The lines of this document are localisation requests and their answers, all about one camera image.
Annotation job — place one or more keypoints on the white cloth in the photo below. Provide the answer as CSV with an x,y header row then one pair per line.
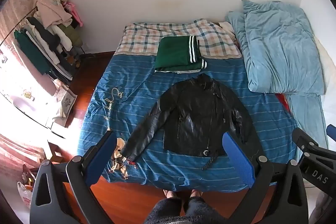
x,y
227,27

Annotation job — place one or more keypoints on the pile of pink beige garments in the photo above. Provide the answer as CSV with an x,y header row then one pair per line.
x,y
51,10

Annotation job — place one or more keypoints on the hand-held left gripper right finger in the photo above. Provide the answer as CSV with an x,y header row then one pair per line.
x,y
236,157

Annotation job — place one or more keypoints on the light blue duvet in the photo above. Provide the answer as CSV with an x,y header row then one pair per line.
x,y
278,48

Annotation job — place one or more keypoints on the green garment with white stripes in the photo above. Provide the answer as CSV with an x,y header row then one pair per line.
x,y
176,53

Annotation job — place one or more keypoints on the dark green hanging garment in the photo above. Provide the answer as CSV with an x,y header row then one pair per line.
x,y
30,50

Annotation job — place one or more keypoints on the bed with blue striped sheet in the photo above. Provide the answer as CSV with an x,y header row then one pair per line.
x,y
131,87

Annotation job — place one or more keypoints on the plaid blanket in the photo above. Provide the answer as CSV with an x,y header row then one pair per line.
x,y
141,40

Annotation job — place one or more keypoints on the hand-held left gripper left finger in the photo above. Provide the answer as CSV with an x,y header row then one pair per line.
x,y
101,157

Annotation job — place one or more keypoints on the olive green jacket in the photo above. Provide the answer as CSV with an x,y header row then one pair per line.
x,y
72,35

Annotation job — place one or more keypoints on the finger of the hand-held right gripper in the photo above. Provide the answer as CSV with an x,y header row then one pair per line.
x,y
332,136
302,138

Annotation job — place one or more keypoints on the person's left leg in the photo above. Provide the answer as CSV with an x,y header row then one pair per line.
x,y
165,211

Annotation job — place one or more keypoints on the black leather jacket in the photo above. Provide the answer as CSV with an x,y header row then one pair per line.
x,y
194,119

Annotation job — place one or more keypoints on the pink curtain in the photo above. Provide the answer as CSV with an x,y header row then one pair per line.
x,y
15,11

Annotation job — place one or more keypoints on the red cloth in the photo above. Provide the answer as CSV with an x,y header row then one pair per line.
x,y
283,102

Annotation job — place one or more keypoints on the white plastic bag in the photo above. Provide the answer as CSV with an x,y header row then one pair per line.
x,y
24,196

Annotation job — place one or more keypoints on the pink plush toy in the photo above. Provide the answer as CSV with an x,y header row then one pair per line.
x,y
74,14

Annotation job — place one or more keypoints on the white bedding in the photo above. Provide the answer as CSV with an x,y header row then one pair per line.
x,y
326,64

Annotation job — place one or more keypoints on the clothes rack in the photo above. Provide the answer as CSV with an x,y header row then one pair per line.
x,y
39,37

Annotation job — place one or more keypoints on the wooden stool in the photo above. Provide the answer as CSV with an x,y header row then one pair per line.
x,y
56,151

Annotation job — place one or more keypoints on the printed fabric bag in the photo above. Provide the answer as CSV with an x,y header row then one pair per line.
x,y
68,102

